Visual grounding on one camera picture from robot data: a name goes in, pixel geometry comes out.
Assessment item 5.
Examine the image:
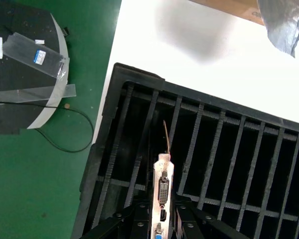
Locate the clear bag with blue label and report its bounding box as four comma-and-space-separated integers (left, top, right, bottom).
2, 32, 67, 81

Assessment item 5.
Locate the silver antistatic bag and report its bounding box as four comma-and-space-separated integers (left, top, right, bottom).
256, 0, 299, 58

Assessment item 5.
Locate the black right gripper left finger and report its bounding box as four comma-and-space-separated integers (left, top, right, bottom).
78, 201, 154, 239

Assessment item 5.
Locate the black round base plate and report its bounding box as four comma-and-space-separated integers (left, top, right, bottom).
0, 1, 70, 136

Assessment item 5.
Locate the clear plastic strip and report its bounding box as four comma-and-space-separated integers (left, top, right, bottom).
0, 84, 77, 107

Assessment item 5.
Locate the thin black floor cable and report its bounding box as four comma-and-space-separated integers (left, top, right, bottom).
0, 100, 95, 153

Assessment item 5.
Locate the black slotted container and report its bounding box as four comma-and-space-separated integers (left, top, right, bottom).
71, 62, 299, 239

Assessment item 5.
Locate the graphics card with metal bracket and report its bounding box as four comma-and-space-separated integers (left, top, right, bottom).
151, 120, 176, 239

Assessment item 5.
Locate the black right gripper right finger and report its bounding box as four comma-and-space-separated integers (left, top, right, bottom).
173, 196, 250, 239

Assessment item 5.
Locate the brown cardboard box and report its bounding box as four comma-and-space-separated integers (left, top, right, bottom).
189, 0, 266, 26

